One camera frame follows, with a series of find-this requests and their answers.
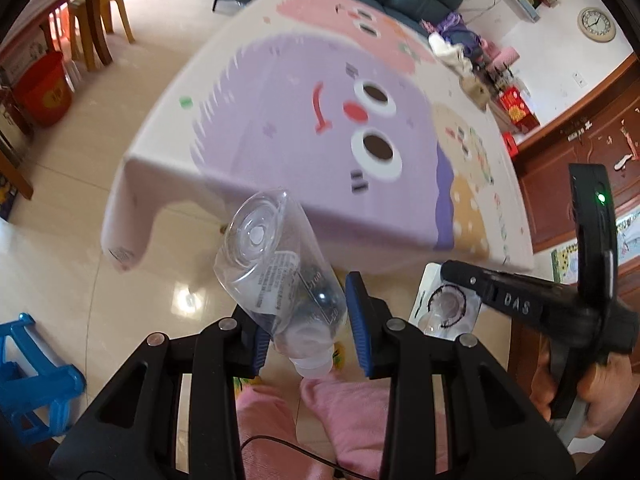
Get wooden dining table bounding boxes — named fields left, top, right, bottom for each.
left=0, top=0, right=143, bottom=67

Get blue plastic stool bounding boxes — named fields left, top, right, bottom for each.
left=0, top=312, right=87, bottom=446

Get clear plastic wrapper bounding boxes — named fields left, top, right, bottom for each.
left=214, top=189, right=348, bottom=380

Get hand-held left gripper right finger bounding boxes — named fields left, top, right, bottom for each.
left=345, top=271, right=578, bottom=480

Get red gift box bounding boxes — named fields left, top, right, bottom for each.
left=499, top=86, right=541, bottom=133

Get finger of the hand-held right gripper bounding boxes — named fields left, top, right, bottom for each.
left=440, top=259, right=582, bottom=333

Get wooden door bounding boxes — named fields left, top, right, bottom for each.
left=515, top=52, right=640, bottom=256

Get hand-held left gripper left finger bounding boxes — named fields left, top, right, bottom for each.
left=49, top=305, right=273, bottom=480

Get person's right hand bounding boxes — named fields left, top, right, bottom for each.
left=529, top=332, right=637, bottom=443

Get yellow plastic stool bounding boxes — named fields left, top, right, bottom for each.
left=67, top=0, right=137, bottom=72

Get giraffe poster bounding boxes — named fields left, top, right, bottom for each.
left=550, top=210, right=640, bottom=288

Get white crumpled paper bag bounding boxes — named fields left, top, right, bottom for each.
left=427, top=32, right=473, bottom=73

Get cartoon printed tablecloth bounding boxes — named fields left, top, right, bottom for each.
left=100, top=0, right=535, bottom=273

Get person's right leg pink trousers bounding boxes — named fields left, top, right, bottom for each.
left=300, top=377, right=448, bottom=480

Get red bucket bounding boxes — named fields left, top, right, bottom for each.
left=12, top=51, right=76, bottom=128

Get black cable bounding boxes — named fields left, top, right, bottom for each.
left=239, top=437, right=361, bottom=480

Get purple bag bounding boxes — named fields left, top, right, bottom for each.
left=440, top=10, right=488, bottom=53

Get round wall clock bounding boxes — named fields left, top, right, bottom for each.
left=577, top=7, right=617, bottom=43

